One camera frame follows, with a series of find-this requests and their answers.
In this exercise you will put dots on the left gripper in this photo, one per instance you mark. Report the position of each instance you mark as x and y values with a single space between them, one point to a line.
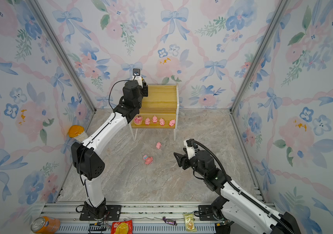
145 89

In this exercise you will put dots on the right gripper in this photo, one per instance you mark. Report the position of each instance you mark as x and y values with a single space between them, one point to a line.
183 159

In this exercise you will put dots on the pink bear toy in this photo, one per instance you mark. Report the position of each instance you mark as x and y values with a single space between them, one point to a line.
138 120

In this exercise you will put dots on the small pink pig toy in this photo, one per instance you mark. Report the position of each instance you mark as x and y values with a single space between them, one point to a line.
158 145

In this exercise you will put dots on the pink toy with blue bow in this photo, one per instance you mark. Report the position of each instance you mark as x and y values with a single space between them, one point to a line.
148 160

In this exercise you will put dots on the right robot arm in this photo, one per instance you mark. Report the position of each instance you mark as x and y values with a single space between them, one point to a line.
233 203

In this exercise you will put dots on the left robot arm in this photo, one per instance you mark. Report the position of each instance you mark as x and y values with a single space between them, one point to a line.
86 158

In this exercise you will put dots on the wooden two-tier shelf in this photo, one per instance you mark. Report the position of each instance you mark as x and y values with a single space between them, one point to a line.
163 102

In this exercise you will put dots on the green snack packet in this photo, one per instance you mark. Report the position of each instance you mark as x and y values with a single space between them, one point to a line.
189 223

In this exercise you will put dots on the purple wrapped candy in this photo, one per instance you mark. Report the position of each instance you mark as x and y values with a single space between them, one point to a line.
169 221

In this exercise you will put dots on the red snack packet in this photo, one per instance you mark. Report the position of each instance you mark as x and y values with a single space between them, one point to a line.
123 227

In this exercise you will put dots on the orange soda can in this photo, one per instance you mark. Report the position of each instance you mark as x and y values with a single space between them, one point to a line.
45 225

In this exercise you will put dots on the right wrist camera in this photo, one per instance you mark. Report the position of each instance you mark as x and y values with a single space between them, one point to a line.
191 147

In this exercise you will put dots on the aluminium rail base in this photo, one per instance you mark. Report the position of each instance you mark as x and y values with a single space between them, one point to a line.
146 217

